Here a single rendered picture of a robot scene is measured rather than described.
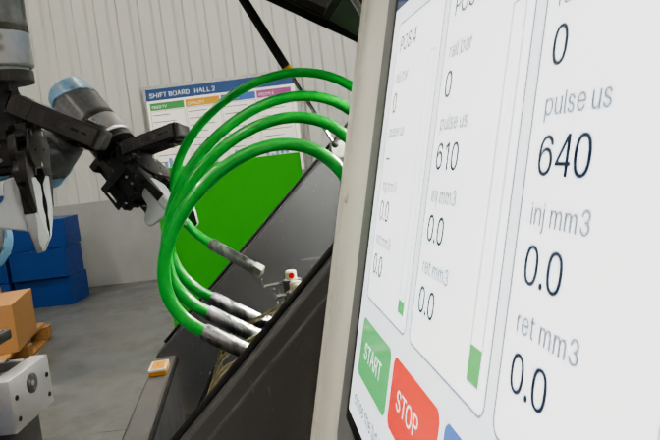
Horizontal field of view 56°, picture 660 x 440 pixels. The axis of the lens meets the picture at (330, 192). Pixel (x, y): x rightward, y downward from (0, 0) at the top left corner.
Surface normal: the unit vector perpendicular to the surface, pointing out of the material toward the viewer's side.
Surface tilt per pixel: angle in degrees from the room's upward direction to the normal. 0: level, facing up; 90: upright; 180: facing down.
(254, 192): 90
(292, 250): 90
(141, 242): 90
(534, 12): 76
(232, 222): 90
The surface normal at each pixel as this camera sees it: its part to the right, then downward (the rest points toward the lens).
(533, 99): -0.98, -0.11
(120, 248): -0.02, 0.07
